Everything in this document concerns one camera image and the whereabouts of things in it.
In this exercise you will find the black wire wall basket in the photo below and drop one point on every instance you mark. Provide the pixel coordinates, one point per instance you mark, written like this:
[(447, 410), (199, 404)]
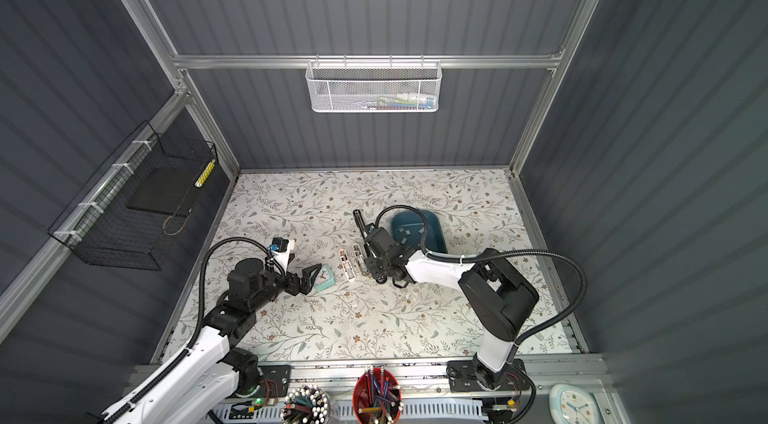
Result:
[(131, 217)]

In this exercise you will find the beige staple remover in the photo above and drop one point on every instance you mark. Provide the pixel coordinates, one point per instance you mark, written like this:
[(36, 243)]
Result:
[(359, 260)]

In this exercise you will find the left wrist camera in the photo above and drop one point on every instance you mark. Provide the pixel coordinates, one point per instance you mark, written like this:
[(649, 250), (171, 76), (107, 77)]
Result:
[(282, 251)]

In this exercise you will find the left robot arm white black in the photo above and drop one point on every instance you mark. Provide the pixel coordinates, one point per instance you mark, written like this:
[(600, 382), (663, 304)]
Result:
[(211, 366)]

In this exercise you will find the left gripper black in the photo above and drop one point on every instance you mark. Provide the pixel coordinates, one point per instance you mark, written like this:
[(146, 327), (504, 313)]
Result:
[(305, 281)]

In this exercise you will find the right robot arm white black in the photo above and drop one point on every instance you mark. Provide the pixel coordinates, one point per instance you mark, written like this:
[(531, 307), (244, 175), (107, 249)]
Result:
[(500, 296)]

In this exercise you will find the pale blue round clock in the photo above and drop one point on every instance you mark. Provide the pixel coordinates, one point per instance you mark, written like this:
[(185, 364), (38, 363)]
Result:
[(569, 404)]

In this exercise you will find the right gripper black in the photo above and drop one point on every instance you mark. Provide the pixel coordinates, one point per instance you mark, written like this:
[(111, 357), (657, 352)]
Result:
[(374, 270)]

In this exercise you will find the black pen holder cup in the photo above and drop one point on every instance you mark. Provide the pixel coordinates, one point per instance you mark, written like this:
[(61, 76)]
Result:
[(307, 405)]

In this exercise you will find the white wire wall basket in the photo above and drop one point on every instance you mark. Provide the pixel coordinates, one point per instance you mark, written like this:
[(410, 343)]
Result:
[(375, 89)]

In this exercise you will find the red pencil cup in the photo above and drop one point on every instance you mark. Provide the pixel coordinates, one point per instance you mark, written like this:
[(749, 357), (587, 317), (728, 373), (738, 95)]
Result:
[(377, 397)]

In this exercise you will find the teal plastic tray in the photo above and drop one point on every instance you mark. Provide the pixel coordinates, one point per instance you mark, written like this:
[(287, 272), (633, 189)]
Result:
[(407, 228)]

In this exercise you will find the small mint alarm clock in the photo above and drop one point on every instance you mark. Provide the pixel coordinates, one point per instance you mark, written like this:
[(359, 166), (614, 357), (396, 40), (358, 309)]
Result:
[(325, 278)]

